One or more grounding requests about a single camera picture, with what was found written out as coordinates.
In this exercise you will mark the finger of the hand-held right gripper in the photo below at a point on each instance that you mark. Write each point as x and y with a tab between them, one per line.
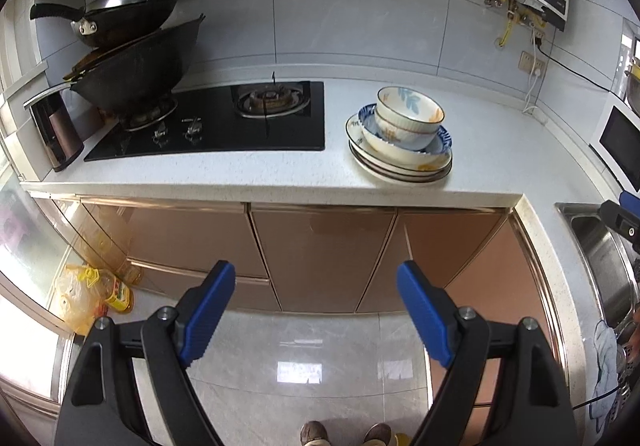
622	218

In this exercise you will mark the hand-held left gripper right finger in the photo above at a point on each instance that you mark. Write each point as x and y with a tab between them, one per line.
425	313

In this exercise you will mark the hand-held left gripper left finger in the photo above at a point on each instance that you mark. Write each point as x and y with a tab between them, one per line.
207	311

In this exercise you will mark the large yellow bear plate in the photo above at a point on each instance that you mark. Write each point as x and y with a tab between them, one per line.
400	178

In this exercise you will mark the white bowl with gold flower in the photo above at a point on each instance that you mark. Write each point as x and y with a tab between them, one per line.
400	136

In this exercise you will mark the blue floral porcelain bowl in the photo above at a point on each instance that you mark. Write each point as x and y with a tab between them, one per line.
367	112

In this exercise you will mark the white bowl with blue leaf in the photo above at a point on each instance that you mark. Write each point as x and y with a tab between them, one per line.
407	101

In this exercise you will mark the stainless steel sink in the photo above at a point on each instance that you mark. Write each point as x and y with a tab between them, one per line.
595	246

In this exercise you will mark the white microwave oven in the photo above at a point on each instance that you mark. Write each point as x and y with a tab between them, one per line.
620	141

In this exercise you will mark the cooking oil bottle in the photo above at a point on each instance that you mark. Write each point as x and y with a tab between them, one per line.
117	293

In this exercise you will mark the brown base cabinet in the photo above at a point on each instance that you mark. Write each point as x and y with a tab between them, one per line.
325	251

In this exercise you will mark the light blue cloth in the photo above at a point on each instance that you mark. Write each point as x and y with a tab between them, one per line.
605	351

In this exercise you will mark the stainless steel basin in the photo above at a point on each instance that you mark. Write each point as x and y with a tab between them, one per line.
632	81

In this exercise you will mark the yellow plastic bag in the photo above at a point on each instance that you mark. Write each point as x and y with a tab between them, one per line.
70	296

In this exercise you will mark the person's left shoe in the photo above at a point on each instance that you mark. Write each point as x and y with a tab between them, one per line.
314	433

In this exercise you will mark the black glass gas stove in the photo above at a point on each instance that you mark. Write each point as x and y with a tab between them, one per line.
280	136

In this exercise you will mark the large black wok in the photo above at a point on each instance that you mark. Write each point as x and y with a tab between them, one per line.
135	71

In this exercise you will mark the small black wok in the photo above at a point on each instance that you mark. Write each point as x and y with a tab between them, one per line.
125	24

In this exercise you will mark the beige wall socket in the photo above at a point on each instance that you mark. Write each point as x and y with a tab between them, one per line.
527	62

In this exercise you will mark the white wall socket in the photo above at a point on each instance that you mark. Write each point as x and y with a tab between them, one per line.
538	37

